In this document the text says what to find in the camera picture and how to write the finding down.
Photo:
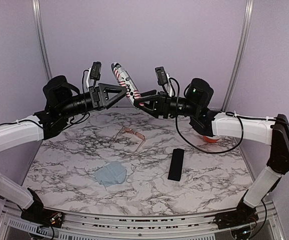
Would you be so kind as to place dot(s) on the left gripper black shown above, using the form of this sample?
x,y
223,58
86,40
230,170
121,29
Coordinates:
x,y
99,97

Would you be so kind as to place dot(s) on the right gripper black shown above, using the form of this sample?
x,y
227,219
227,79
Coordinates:
x,y
163,102

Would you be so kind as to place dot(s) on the striped flag glasses pouch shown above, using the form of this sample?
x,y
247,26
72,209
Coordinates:
x,y
124,80

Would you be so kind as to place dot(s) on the pink frame sunglasses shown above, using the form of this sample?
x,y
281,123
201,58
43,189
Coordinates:
x,y
128,130

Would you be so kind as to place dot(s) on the black glasses case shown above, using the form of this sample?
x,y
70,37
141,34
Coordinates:
x,y
176,165

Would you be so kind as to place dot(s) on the blue cleaning cloth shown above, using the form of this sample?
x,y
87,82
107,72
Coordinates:
x,y
111,174

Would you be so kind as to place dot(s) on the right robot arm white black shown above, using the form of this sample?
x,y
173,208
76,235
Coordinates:
x,y
212,123

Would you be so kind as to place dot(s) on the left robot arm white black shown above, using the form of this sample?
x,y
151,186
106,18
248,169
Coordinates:
x,y
63,101

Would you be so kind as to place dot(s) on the orange white bowl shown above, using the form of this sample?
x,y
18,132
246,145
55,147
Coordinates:
x,y
213,139

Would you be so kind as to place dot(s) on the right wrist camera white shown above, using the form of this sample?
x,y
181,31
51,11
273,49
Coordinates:
x,y
164,80

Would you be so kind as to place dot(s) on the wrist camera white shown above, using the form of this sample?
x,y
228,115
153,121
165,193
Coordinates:
x,y
164,80
91,75

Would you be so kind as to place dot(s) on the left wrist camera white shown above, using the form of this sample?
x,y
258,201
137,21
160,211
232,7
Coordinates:
x,y
91,75

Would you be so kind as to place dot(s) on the right aluminium frame post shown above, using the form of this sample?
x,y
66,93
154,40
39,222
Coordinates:
x,y
245,31

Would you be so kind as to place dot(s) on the aluminium frame post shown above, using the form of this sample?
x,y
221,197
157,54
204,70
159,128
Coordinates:
x,y
245,31
41,37

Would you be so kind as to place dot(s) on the left aluminium frame post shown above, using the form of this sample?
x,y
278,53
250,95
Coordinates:
x,y
41,37

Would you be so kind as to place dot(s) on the front aluminium rail base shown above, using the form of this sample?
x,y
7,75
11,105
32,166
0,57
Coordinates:
x,y
212,225

